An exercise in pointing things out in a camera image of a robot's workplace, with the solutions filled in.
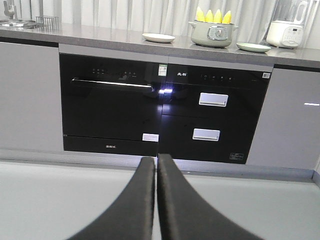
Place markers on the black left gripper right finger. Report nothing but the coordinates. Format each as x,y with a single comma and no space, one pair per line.
184,214

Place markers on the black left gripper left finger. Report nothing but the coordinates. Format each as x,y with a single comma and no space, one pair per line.
131,215

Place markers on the beige round plate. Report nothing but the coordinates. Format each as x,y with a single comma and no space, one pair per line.
158,38

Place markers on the green round plate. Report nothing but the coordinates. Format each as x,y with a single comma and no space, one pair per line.
252,47

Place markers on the yellow corn cob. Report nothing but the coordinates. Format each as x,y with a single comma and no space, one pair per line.
209,17
227,18
217,17
200,15

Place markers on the black built-in drawer cabinet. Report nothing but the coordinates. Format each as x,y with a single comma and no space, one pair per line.
210,113

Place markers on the black built-in dishwasher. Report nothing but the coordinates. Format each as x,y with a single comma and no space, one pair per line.
110,105

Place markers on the grey right cabinet door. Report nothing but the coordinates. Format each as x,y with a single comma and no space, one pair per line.
288,129

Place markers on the grey cabinet door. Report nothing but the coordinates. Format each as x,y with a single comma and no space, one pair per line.
30,98
288,129

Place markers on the grey left cabinet door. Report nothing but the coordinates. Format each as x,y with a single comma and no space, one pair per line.
30,98

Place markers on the green electric cooking pot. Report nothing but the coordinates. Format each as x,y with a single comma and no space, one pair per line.
209,34

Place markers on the grey pleated curtain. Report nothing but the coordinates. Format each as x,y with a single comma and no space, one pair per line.
169,17

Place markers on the metal dish rack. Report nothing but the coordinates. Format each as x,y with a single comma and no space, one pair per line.
48,22

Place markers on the white blender appliance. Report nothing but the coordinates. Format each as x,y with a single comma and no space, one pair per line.
287,24

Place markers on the chrome kitchen faucet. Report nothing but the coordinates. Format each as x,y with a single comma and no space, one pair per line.
10,9

